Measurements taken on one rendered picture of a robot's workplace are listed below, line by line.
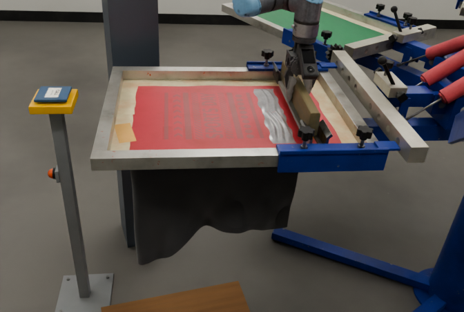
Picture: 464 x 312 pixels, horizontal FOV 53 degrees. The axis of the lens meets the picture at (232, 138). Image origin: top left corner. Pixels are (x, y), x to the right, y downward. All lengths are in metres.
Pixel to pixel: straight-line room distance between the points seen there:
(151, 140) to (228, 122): 0.25
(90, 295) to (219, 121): 1.08
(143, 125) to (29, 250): 1.22
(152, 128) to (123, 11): 0.54
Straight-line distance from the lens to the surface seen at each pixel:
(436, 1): 6.09
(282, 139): 1.36
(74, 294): 2.22
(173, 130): 1.38
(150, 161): 1.21
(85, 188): 2.77
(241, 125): 1.42
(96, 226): 2.51
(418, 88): 1.65
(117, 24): 1.79
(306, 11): 1.38
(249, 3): 1.32
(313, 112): 1.32
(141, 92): 1.61
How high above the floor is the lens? 1.67
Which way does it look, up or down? 32 degrees down
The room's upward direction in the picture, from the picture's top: 4 degrees clockwise
